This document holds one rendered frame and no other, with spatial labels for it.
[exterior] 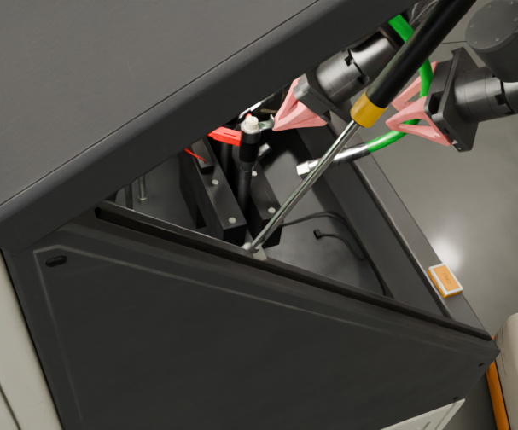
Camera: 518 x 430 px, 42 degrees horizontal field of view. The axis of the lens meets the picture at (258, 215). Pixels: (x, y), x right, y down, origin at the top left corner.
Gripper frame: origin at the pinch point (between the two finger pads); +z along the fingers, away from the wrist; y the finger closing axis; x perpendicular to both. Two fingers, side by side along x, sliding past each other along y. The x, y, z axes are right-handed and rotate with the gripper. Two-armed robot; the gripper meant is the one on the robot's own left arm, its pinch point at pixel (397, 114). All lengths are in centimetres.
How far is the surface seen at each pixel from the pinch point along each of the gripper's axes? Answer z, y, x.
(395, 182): 95, -80, 110
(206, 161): 35.3, 0.6, -0.2
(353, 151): 5.8, 3.8, 0.8
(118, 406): 9.1, 42.7, -13.6
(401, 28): -7.6, -0.5, -11.3
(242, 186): 28.2, 4.2, 2.9
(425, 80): -6.0, -0.4, -3.7
